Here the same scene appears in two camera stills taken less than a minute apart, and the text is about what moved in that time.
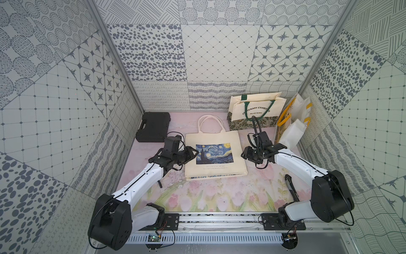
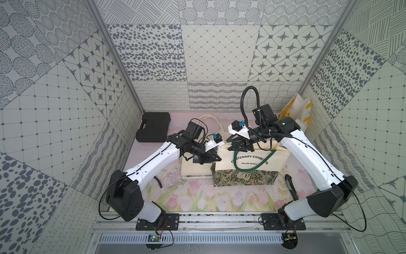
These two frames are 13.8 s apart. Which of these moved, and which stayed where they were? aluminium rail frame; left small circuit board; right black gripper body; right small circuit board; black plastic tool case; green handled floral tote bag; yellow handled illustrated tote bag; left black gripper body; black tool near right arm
Moved: green handled floral tote bag; right black gripper body; left black gripper body
Stayed: right small circuit board; yellow handled illustrated tote bag; black plastic tool case; aluminium rail frame; left small circuit board; black tool near right arm
